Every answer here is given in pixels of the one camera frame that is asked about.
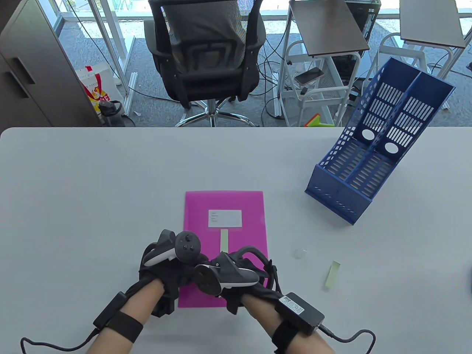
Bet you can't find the black computer tower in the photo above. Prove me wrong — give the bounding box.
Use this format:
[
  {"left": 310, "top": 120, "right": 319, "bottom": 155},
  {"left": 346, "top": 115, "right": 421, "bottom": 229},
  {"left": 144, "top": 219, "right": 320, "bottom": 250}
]
[{"left": 347, "top": 0, "right": 381, "bottom": 42}]

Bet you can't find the person's right hand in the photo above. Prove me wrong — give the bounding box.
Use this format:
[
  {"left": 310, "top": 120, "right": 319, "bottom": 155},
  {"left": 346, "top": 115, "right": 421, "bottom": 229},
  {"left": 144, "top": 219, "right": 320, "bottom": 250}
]
[{"left": 221, "top": 275, "right": 282, "bottom": 315}]

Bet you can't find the black mesh office chair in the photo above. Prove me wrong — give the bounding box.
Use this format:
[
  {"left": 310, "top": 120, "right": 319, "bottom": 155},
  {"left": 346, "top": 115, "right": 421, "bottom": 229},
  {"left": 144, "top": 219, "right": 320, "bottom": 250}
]
[{"left": 144, "top": 0, "right": 267, "bottom": 128}]

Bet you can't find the black smartphone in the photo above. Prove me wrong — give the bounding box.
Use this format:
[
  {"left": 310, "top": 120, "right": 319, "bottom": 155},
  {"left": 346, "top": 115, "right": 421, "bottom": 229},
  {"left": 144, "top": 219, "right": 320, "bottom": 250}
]
[{"left": 294, "top": 67, "right": 325, "bottom": 86}]

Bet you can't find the person's right forearm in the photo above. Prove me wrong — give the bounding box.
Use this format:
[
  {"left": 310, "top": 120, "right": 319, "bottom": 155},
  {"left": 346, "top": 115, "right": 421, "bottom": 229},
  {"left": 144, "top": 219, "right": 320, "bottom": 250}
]
[{"left": 242, "top": 294, "right": 336, "bottom": 354}]

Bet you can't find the green and red plastic tool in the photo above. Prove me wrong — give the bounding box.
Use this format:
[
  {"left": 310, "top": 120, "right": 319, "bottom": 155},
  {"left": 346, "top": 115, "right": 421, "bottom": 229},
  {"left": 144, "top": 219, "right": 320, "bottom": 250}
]
[{"left": 304, "top": 114, "right": 334, "bottom": 128}]

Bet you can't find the tall storage cabinet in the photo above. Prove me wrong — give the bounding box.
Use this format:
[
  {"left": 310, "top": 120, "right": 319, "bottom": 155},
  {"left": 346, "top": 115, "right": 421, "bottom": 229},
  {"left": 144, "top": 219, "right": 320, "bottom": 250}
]
[{"left": 0, "top": 0, "right": 102, "bottom": 128}]

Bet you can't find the black braided cable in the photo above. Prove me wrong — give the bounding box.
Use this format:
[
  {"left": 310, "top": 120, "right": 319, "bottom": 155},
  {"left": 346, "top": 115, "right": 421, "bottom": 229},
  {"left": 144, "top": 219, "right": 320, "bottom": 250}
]
[
  {"left": 20, "top": 328, "right": 100, "bottom": 354},
  {"left": 318, "top": 324, "right": 376, "bottom": 354}
]

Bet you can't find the blue plastic file rack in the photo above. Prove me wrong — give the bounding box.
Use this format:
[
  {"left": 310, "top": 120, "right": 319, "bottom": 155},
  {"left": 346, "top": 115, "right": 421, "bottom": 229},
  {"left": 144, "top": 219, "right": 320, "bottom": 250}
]
[{"left": 305, "top": 57, "right": 456, "bottom": 225}]

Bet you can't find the black water bottle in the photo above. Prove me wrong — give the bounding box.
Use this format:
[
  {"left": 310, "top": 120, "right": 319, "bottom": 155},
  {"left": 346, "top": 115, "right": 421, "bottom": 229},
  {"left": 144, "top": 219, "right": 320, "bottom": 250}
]
[{"left": 98, "top": 100, "right": 126, "bottom": 127}]

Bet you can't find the black wrist sensor box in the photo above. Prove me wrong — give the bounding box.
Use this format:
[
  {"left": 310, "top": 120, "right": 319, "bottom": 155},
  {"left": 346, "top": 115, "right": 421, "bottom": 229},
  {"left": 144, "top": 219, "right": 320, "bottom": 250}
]
[
  {"left": 277, "top": 292, "right": 326, "bottom": 337},
  {"left": 93, "top": 291, "right": 128, "bottom": 330}
]

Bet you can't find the red and white shopping bag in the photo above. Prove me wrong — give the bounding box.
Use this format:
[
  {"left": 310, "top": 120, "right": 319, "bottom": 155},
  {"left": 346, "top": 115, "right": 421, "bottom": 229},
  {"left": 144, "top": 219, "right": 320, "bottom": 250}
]
[{"left": 76, "top": 63, "right": 124, "bottom": 115}]

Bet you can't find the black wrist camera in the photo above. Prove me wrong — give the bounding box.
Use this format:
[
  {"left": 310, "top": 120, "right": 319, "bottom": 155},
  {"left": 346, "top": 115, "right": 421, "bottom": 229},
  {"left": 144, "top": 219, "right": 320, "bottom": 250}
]
[{"left": 150, "top": 293, "right": 174, "bottom": 317}]

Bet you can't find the person's left hand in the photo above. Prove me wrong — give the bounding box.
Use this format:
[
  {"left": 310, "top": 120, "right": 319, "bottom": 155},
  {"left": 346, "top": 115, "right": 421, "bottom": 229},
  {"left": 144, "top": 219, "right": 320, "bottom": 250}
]
[{"left": 139, "top": 254, "right": 209, "bottom": 305}]

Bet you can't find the black arm strap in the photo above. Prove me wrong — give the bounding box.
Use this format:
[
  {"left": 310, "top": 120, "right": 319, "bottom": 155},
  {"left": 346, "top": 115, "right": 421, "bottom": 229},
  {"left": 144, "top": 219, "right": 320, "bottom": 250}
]
[
  {"left": 272, "top": 323, "right": 306, "bottom": 354},
  {"left": 107, "top": 312, "right": 144, "bottom": 343}
]

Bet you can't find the pink L-shaped folder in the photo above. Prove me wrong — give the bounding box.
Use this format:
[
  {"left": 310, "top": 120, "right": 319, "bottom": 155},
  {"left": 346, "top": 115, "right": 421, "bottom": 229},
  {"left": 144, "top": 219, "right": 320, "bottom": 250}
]
[{"left": 178, "top": 191, "right": 269, "bottom": 308}]

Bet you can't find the white metal table frame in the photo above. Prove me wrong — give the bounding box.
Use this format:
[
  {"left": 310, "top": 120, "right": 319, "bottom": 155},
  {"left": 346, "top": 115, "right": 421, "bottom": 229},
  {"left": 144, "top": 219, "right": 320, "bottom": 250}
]
[{"left": 87, "top": 0, "right": 139, "bottom": 115}]

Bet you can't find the white rolling cart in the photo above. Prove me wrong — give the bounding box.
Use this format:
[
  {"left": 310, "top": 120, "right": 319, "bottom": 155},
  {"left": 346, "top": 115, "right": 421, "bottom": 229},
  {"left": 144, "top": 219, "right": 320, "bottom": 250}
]
[{"left": 277, "top": 39, "right": 364, "bottom": 128}]

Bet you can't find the green sticky note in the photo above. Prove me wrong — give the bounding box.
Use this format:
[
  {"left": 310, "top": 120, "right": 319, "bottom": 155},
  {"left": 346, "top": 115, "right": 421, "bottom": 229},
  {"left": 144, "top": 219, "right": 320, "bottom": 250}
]
[{"left": 324, "top": 261, "right": 341, "bottom": 290}]

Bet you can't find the person's left forearm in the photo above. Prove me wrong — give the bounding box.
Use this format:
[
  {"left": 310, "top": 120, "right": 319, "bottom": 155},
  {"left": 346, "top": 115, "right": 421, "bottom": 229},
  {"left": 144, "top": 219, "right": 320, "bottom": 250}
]
[{"left": 87, "top": 278, "right": 165, "bottom": 354}]

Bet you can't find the brown-top side table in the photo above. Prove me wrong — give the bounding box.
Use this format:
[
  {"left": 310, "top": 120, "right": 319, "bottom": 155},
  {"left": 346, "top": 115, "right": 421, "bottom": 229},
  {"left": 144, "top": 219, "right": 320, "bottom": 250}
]
[
  {"left": 399, "top": 0, "right": 467, "bottom": 49},
  {"left": 289, "top": 0, "right": 370, "bottom": 58}
]

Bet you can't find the black handheld controller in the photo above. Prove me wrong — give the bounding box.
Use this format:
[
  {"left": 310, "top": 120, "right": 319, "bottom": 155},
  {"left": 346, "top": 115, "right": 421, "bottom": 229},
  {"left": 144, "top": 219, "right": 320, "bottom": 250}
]
[
  {"left": 194, "top": 246, "right": 278, "bottom": 296},
  {"left": 142, "top": 229, "right": 202, "bottom": 267}
]

